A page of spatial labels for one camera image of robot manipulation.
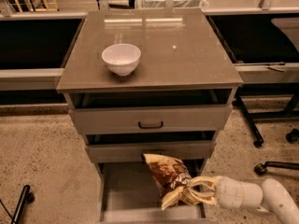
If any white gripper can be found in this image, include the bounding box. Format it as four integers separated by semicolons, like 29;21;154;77
180;176;263;209

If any brown chip bag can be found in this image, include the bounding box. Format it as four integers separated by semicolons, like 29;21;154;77
142;154;192;210

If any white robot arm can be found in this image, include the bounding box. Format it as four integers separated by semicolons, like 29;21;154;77
180;176;299;224

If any grey bottom drawer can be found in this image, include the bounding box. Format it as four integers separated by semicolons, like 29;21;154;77
96;161;218;224

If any grey drawer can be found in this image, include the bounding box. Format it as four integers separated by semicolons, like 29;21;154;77
96;161;218;224
70;90;232;134
86;131;218;163

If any grey top drawer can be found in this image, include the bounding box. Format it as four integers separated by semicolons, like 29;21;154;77
70;90;232;134

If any grey middle drawer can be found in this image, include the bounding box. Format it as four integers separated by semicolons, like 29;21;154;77
86;131;218;163

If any grey drawer cabinet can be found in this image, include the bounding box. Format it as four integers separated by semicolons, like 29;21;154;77
56;8;244;224

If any black chair leg with caster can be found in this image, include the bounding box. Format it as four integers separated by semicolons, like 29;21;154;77
253;161;299;175

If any black caster wheel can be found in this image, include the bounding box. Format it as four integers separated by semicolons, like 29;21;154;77
286;129;299;144

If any white ceramic bowl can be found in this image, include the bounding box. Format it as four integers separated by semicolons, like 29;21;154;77
102;44;141;76

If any black stand leg left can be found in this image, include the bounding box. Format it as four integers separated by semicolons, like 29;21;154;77
10;185;35;224

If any black table leg frame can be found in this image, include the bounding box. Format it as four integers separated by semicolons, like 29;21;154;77
235;93;299;147

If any white wire basket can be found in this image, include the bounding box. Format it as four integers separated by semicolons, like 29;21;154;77
135;0;209;9

